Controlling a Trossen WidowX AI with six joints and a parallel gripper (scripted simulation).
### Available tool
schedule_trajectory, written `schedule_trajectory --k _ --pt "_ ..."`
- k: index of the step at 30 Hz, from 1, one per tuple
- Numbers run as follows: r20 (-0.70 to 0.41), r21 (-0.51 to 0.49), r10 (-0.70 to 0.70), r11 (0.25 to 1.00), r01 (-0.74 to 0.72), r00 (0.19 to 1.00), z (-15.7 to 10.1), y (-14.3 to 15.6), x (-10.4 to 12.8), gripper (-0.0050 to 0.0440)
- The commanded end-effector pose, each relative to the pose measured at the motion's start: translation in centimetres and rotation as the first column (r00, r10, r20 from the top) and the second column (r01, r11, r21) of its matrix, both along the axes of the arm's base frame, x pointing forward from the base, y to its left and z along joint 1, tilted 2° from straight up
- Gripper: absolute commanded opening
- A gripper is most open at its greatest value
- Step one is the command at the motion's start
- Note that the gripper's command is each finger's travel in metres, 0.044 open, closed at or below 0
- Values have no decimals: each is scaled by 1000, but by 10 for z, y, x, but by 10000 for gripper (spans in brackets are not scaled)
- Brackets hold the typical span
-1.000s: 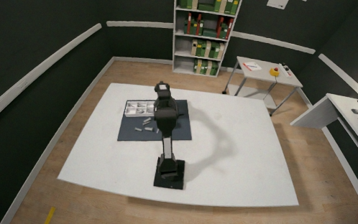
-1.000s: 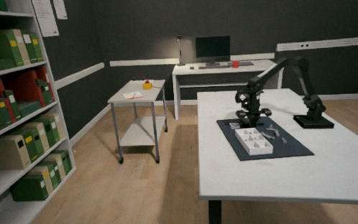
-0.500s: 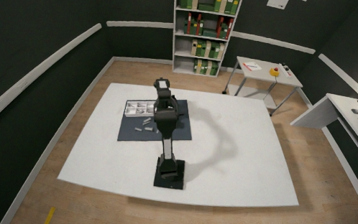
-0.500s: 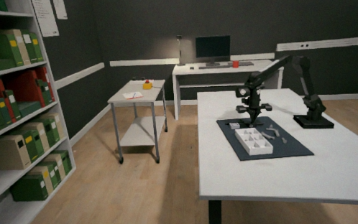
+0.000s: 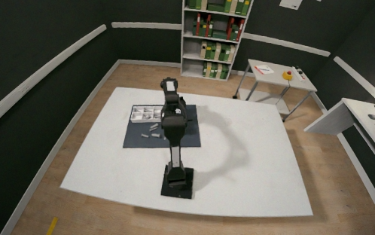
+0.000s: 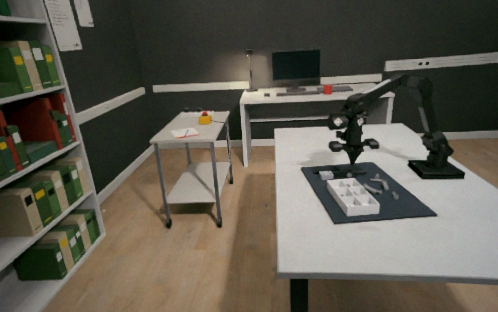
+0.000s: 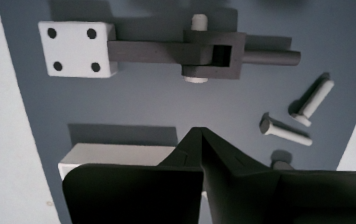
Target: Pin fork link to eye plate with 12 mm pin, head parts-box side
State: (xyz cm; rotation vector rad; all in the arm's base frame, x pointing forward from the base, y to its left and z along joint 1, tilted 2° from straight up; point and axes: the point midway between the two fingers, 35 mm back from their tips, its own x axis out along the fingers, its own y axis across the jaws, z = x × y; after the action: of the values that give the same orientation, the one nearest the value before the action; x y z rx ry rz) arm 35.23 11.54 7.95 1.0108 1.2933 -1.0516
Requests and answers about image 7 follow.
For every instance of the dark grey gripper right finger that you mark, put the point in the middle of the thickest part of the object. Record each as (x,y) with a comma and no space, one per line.
(236,194)

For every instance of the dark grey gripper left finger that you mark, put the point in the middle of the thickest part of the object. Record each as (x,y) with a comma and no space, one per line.
(140,193)

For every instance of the white divided parts tray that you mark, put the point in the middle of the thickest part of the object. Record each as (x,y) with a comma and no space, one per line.
(114,153)

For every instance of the dark grey rectangular bar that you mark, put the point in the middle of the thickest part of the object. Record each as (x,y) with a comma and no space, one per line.
(160,52)

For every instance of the white mounting block with black holes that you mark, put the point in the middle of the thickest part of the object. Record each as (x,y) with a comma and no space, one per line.
(79,48)

